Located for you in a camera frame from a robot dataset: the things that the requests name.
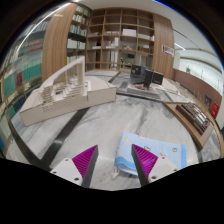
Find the white wall sign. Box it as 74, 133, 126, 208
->
161, 44, 176, 57

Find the light blue printed towel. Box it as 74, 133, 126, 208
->
114, 131, 188, 177

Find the wooden shelf unit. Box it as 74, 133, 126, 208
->
85, 7, 156, 73

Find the dark bookshelf with books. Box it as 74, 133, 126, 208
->
65, 3, 94, 66

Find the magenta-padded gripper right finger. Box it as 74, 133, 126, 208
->
131, 143, 180, 187

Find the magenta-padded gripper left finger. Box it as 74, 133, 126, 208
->
49, 144, 100, 189

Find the red wall cabinet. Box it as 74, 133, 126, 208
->
210, 101, 220, 119

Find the large white architectural model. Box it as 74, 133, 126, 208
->
19, 55, 118, 127

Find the dark brown model on wooden board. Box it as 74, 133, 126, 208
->
162, 101, 214, 150

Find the black box architectural model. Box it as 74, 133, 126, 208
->
129, 64, 165, 90

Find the book wall with teal books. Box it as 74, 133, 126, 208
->
0, 19, 46, 141

